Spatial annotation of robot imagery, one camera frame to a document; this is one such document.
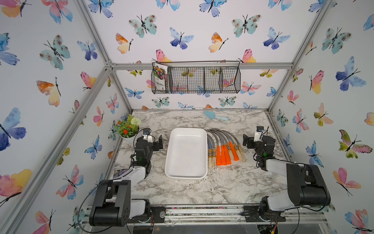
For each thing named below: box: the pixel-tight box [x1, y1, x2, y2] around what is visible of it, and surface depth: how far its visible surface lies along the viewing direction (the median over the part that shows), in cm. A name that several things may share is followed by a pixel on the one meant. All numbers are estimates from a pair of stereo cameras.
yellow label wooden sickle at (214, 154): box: [207, 133, 217, 168], surface depth 97 cm
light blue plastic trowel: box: [204, 110, 230, 121], surface depth 119 cm
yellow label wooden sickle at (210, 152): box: [206, 133, 213, 169], surface depth 95 cm
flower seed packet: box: [153, 62, 169, 91], surface depth 91 cm
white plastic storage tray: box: [164, 127, 208, 180], surface depth 95 cm
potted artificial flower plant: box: [114, 114, 142, 143], surface depth 92 cm
